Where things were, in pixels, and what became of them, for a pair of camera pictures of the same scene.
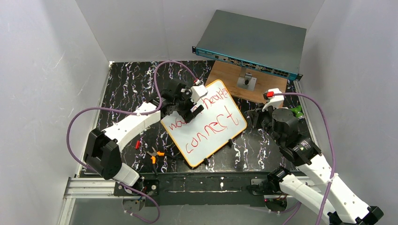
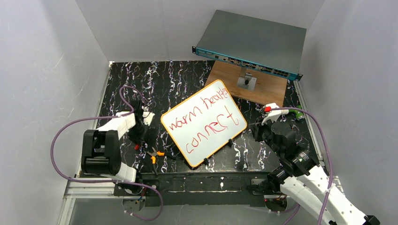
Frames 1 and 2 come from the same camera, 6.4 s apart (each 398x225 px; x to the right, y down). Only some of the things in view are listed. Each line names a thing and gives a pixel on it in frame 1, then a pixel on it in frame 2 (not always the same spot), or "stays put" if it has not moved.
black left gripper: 193,109 to 138,135
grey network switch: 254,43 stays put
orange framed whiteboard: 221,120 stays put
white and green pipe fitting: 299,113 stays put
